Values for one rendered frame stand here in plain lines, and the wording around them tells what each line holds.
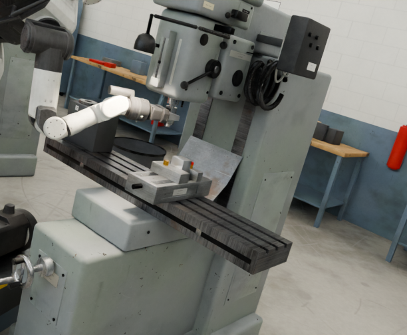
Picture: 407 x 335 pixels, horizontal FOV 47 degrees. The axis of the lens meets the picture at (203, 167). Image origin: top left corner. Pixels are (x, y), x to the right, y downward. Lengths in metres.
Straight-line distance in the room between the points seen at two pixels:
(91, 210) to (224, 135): 0.71
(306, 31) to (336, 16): 4.44
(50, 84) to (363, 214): 4.81
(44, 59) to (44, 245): 0.67
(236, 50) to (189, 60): 0.25
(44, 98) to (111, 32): 7.17
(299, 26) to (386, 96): 4.10
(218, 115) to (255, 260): 0.87
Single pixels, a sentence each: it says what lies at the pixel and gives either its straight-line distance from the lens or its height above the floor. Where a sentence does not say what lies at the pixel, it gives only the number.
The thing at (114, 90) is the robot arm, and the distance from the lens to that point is 1.80.
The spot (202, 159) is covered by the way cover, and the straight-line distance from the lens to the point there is 2.21.
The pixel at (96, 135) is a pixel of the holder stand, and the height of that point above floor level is 1.03.
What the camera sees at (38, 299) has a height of 0.49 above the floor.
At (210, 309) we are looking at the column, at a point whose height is 0.35.
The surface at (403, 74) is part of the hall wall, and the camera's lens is 5.87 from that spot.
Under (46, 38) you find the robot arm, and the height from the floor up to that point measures 1.42.
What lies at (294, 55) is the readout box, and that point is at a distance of 1.84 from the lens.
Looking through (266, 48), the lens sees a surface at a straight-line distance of 2.13.
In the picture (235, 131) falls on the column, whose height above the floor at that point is 1.20.
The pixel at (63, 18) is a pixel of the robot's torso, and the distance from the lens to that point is 1.76.
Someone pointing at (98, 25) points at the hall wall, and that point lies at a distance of 9.11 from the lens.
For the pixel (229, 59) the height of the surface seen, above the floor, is 1.50.
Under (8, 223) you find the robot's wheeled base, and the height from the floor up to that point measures 0.59.
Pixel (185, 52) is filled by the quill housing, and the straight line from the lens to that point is 1.76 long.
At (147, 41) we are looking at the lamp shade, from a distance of 1.66.
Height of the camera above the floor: 1.51
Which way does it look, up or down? 14 degrees down
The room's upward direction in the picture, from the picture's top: 15 degrees clockwise
